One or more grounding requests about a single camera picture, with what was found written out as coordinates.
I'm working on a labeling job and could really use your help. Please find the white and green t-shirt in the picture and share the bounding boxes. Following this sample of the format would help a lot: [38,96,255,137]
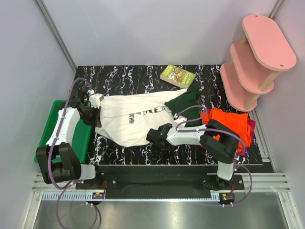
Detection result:
[95,87,202,147]

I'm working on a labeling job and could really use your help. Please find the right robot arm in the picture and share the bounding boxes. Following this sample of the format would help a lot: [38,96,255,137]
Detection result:
[146,120,241,189]

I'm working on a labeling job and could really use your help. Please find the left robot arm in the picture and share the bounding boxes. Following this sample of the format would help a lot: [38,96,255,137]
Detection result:
[35,89,104,189]

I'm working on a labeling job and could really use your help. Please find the green plastic tray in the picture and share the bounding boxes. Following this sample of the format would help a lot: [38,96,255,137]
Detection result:
[38,100,92,164]

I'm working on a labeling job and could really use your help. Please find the green paperback book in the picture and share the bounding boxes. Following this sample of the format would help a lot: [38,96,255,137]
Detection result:
[160,64,196,89]

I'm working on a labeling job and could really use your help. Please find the orange folded t-shirt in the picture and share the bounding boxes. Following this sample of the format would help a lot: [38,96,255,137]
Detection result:
[202,108,254,147]

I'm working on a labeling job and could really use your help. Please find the magenta folded t-shirt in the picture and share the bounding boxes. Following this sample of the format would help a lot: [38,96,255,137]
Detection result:
[202,114,255,148]

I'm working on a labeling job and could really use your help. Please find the pink three-tier shelf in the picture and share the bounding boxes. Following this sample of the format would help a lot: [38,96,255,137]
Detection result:
[220,14,297,112]

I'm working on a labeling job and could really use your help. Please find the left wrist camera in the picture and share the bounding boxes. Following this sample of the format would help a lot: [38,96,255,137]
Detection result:
[88,89,104,108]

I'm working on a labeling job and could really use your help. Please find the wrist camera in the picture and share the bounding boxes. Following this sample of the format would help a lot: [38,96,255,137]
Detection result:
[173,114,187,127]
[88,89,104,108]

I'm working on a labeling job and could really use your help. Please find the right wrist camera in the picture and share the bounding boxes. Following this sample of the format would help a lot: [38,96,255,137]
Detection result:
[173,114,187,127]

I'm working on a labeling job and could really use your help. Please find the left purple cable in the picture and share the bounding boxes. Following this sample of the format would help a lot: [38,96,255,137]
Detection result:
[47,77,102,229]

